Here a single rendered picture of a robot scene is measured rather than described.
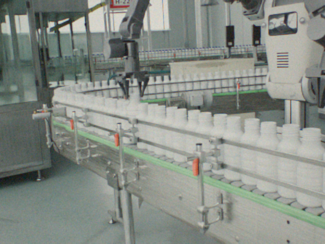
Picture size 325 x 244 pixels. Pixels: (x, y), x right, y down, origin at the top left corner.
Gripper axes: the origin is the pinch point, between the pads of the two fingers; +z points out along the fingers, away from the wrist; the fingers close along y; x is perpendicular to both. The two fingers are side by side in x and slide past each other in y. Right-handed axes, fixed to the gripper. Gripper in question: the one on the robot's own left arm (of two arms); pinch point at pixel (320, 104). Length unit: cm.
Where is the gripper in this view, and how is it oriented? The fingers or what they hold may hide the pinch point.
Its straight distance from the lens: 110.0
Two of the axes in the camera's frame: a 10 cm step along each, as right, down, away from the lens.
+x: 8.1, 2.0, 5.5
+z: -2.3, 9.7, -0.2
